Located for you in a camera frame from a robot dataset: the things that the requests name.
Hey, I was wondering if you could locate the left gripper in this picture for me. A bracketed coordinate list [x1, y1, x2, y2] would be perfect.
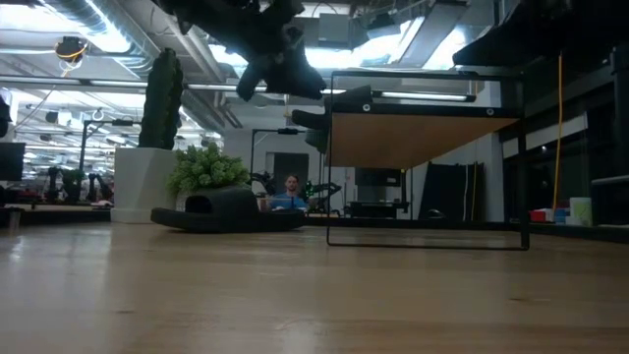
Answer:
[230, 0, 328, 102]

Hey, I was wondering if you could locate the black slide sandal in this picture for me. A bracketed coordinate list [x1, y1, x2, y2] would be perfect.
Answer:
[290, 84, 374, 132]
[149, 186, 308, 234]

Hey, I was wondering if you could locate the black metal stand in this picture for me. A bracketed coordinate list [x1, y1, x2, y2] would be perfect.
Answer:
[77, 117, 135, 203]
[249, 127, 302, 187]

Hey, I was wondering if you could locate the grey door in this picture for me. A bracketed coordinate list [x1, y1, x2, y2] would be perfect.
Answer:
[271, 151, 311, 197]

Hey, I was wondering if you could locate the green succulent plant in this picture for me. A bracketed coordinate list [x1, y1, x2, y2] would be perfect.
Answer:
[165, 142, 251, 195]

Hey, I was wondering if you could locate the tall green cactus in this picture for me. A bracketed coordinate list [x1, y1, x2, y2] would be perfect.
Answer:
[137, 46, 185, 150]

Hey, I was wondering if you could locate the person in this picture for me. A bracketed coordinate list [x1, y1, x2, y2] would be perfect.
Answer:
[264, 173, 310, 212]

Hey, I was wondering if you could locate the black workstation desk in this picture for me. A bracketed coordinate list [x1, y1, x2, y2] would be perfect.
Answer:
[345, 167, 410, 220]

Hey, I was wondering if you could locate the white angular planter pot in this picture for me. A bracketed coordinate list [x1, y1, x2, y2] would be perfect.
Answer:
[109, 147, 179, 225]

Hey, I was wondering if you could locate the black leaning panel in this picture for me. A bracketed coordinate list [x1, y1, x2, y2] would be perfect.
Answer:
[419, 161, 486, 222]

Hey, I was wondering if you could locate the black monitor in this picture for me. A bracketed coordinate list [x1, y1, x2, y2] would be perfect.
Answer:
[0, 142, 27, 183]

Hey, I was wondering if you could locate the white green container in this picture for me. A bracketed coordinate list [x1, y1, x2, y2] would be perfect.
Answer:
[568, 197, 594, 227]

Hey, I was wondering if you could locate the silver ceiling duct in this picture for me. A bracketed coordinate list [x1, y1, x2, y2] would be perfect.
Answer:
[36, 0, 166, 75]

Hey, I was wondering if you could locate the hanging yellow cable reel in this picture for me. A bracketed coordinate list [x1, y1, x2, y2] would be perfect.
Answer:
[53, 34, 90, 64]

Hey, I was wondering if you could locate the long yellow cable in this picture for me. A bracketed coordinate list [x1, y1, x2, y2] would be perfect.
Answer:
[551, 52, 565, 213]

